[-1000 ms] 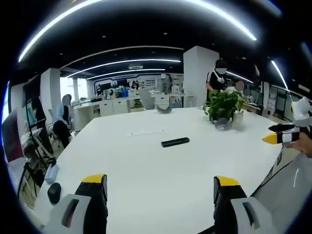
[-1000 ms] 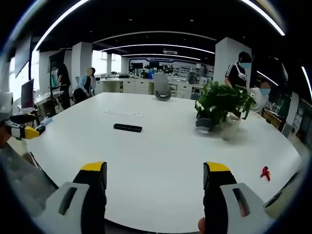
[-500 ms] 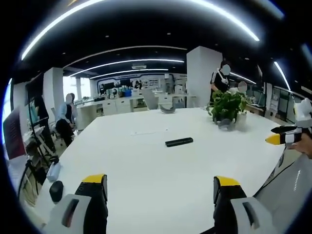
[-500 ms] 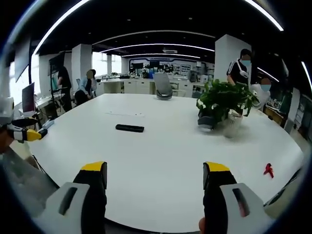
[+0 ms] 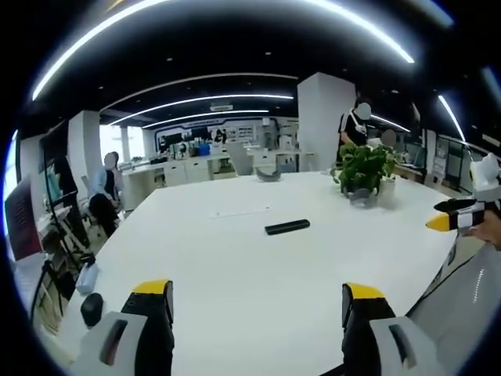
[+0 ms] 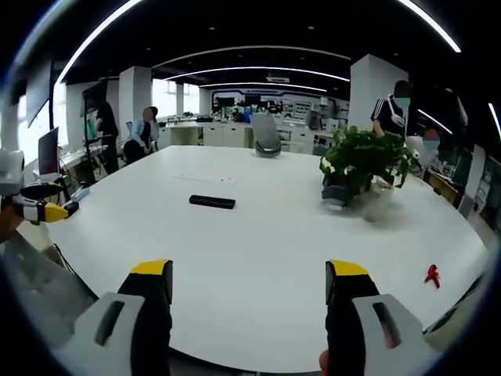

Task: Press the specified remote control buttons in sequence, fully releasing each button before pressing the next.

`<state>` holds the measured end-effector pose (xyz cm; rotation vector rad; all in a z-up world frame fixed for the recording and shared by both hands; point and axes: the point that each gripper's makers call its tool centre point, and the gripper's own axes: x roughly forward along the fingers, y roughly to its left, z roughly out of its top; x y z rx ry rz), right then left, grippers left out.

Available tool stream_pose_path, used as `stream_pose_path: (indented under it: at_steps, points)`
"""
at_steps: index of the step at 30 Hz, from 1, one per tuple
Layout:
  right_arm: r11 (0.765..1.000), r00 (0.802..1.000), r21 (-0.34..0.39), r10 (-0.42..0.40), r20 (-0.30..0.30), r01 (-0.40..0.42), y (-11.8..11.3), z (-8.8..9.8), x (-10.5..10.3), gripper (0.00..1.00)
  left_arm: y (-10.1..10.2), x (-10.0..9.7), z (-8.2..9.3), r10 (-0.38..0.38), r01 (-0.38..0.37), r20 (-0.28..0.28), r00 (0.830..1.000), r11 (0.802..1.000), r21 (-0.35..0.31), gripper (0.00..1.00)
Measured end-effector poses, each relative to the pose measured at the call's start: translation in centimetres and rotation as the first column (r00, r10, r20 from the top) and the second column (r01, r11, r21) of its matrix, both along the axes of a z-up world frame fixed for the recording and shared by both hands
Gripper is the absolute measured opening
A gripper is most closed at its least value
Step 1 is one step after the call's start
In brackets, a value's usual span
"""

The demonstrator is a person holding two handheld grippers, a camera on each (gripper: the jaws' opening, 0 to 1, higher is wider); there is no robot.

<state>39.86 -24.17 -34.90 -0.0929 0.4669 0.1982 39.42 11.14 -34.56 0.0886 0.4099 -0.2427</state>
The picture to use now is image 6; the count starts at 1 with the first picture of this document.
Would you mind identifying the small red object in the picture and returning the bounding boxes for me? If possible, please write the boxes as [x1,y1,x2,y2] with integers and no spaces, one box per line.
[424,264,443,291]

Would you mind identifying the computer monitor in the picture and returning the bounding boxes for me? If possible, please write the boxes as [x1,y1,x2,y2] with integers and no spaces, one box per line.
[37,126,61,176]

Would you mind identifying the person's right hand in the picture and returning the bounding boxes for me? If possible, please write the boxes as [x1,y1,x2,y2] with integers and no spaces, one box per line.
[318,349,332,376]

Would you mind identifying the grey rounded object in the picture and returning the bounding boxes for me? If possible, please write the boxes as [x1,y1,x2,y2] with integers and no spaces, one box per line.
[320,183,350,212]

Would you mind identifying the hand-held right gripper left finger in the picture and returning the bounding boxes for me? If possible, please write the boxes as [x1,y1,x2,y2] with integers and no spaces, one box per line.
[53,258,175,376]

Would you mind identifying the person's left hand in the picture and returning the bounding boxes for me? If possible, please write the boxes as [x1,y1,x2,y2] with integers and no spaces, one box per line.
[0,202,21,242]

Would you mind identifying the table cable cover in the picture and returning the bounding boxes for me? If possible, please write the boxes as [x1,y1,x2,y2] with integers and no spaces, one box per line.
[173,173,239,186]

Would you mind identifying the grey office chair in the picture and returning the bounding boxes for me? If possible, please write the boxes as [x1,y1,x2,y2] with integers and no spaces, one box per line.
[249,113,283,159]

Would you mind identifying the black remote control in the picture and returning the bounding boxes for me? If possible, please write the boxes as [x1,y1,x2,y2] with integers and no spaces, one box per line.
[189,193,237,212]

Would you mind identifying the white ribbed plant pot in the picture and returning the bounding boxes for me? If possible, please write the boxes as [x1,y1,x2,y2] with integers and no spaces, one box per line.
[360,175,395,223]

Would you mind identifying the green potted plant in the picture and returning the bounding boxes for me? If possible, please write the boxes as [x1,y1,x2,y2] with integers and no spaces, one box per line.
[319,125,423,205]

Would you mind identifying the white cabinet row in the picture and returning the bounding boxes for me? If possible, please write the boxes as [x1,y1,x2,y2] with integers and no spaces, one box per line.
[163,120,254,149]

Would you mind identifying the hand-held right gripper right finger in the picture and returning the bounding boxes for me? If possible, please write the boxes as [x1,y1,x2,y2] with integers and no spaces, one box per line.
[324,258,436,376]

